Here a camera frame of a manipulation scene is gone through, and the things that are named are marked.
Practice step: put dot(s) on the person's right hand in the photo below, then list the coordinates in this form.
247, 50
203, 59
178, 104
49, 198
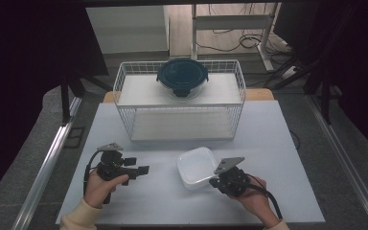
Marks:
255, 201

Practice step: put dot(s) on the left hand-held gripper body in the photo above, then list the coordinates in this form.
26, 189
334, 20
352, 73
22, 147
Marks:
111, 167

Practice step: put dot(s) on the white panel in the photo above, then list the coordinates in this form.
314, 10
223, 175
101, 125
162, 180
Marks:
127, 28

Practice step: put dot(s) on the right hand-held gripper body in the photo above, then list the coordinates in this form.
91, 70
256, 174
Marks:
233, 182

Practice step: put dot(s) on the white square plastic container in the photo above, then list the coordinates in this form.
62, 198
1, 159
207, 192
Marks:
195, 167

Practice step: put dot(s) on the round container with blue lid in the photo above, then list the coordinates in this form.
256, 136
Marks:
182, 76

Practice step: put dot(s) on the metal rail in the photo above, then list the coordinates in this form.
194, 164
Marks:
348, 159
46, 169

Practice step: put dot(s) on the white metal desk frame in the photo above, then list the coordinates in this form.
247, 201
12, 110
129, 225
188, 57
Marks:
231, 22

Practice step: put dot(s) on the dark curtain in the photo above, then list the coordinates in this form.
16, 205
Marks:
361, 64
19, 80

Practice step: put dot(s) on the person's left hand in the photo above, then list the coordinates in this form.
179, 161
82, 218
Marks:
99, 191

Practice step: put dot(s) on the black metal stand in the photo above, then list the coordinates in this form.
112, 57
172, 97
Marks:
319, 80
73, 92

